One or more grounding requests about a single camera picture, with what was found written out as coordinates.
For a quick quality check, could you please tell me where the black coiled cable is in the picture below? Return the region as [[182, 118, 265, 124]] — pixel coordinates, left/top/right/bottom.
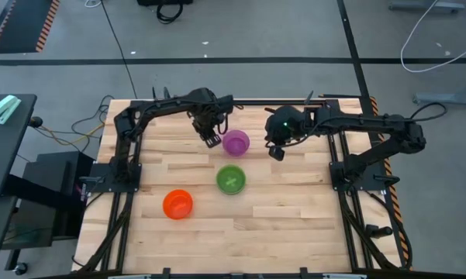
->
[[156, 2, 184, 25]]

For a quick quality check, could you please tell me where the mint green stapler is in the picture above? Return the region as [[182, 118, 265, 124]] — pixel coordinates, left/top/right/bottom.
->
[[0, 95, 22, 126]]

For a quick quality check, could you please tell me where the black mat with hazard stripes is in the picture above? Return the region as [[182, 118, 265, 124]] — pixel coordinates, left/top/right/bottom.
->
[[0, 0, 61, 54]]

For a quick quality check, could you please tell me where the yellow floor cable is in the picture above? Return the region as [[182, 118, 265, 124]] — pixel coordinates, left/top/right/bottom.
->
[[42, 122, 105, 147]]

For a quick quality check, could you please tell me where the black computer case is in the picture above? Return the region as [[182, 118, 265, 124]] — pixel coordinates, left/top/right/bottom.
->
[[22, 150, 96, 249]]

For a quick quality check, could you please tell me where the pink plastic bowl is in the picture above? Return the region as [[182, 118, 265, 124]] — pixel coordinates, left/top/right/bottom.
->
[[222, 129, 251, 157]]

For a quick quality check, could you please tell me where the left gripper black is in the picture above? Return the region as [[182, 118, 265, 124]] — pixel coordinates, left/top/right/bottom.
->
[[188, 95, 233, 149]]

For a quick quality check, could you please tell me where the black box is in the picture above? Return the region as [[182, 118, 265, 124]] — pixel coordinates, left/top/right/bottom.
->
[[136, 0, 194, 6]]

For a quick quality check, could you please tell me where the white floor cable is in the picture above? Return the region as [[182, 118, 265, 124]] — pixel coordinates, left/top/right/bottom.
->
[[400, 0, 466, 74]]

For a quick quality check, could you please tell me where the orange black hazard strip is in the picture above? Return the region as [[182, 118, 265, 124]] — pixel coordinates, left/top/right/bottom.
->
[[369, 95, 412, 270]]

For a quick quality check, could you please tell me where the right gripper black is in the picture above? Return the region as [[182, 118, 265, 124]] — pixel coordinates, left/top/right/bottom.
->
[[264, 105, 309, 162]]

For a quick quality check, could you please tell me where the long black floor cable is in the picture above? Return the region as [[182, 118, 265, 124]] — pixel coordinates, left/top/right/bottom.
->
[[99, 0, 139, 100]]

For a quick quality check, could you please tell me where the green plastic bowl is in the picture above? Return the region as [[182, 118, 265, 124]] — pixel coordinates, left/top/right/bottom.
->
[[216, 164, 247, 195]]

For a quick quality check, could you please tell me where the black cylindrical handle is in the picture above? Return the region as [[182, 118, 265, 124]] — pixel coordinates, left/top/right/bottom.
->
[[366, 224, 393, 239]]

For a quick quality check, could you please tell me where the grey metal table foot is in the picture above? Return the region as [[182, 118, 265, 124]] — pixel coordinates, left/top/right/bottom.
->
[[412, 77, 466, 105]]

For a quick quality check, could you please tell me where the orange plastic bowl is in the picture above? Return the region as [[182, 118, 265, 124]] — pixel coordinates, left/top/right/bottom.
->
[[162, 188, 195, 221]]

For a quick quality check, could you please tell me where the black side table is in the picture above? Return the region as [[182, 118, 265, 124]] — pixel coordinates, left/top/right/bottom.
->
[[0, 93, 38, 201]]

